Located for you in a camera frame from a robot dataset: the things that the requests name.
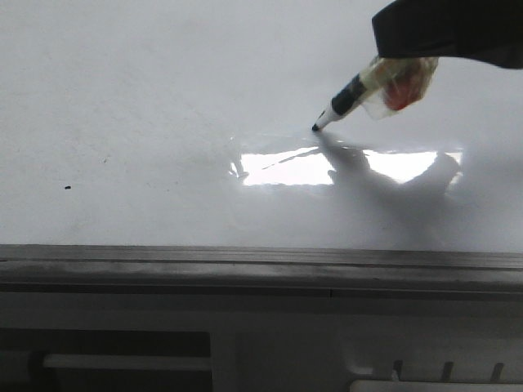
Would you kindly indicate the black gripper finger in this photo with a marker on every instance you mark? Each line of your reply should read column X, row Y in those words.
column 485, row 31

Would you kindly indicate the black and white whiteboard marker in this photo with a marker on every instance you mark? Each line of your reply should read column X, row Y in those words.
column 385, row 87

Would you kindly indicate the white whiteboard with grey frame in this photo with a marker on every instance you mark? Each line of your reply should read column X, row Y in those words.
column 170, row 143

